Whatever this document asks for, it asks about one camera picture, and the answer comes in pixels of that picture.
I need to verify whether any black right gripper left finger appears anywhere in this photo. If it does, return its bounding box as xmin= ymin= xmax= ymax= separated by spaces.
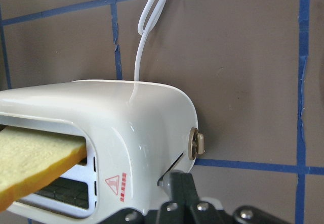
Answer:
xmin=83 ymin=207 xmax=157 ymax=224

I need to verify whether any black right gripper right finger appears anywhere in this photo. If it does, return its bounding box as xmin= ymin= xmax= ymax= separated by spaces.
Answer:
xmin=156 ymin=171 xmax=223 ymax=223

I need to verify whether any white two-slot toaster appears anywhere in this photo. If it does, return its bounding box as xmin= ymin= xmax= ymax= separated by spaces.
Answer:
xmin=1 ymin=80 xmax=204 ymax=223

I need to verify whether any toast slice in toaster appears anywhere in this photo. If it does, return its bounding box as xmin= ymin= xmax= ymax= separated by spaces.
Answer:
xmin=1 ymin=126 xmax=87 ymax=211

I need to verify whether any white toaster power cable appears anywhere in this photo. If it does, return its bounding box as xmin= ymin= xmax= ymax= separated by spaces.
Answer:
xmin=133 ymin=0 xmax=182 ymax=82

